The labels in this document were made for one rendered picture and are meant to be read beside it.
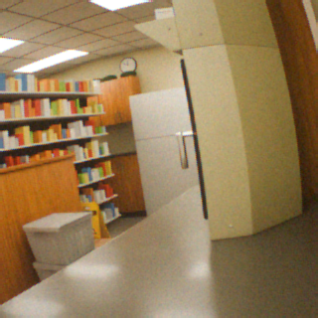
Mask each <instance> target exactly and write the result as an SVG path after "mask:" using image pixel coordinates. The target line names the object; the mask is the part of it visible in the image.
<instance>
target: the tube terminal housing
mask: <svg viewBox="0 0 318 318"><path fill-rule="evenodd" d="M172 2H173V9H174V13H175V18H176V22H177V27H178V32H179V37H180V42H181V47H182V53H183V58H184V64H185V69H186V73H187V77H188V81H189V85H190V91H191V97H192V102H193V109H194V115H195V121H196V128H197V134H198V140H199V147H200V153H201V160H202V166H203V178H204V185H205V191H206V197H207V202H206V204H207V210H208V216H209V219H208V222H209V228H210V239H211V240H217V239H230V238H237V237H244V236H251V235H254V234H256V233H258V232H261V231H263V230H265V229H268V228H271V227H273V226H275V225H277V224H280V223H282V222H284V221H287V220H289V219H291V218H293V217H296V216H298V215H300V214H302V198H301V195H302V191H301V179H300V166H299V153H298V147H297V140H296V134H295V127H294V120H293V114H292V108H291V103H290V96H289V90H288V86H287V82H286V78H285V72H284V67H283V64H282V60H281V55H280V53H279V50H278V45H277V41H276V38H275V34H274V30H273V27H272V23H271V19H270V17H269V14H268V9H267V7H266V4H265V0H172Z"/></svg>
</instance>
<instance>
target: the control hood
mask: <svg viewBox="0 0 318 318"><path fill-rule="evenodd" d="M133 27H134V28H135V29H136V30H137V31H140V32H142V33H143V34H144V35H145V34H146V36H147V37H150V38H151V39H153V40H155V41H156V42H158V43H159V44H162V46H164V47H166V48H168V50H171V51H173V52H175V53H177V54H179V55H181V56H182V57H183V53H182V47H181V42H180V37H179V32H178V27H177V22H176V18H175V16H174V17H170V18H164V19H157V20H154V21H150V22H144V23H141V24H135V26H133Z"/></svg>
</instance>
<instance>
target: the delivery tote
mask: <svg viewBox="0 0 318 318"><path fill-rule="evenodd" d="M22 227H23V230H24V232H25V233H26V236H27V238H28V241H29V244H30V246H31V248H32V251H33V254H34V256H35V259H36V261H37V262H42V263H50V264H55V263H56V264H65V265H68V264H69V263H71V262H73V261H74V260H76V259H79V257H82V256H83V255H85V254H86V253H88V252H89V251H91V250H93V249H94V237H93V227H92V212H84V213H66V214H65V213H58V214H51V215H49V216H45V217H44V218H41V219H39V220H36V221H33V222H31V223H28V224H26V225H23V226H22Z"/></svg>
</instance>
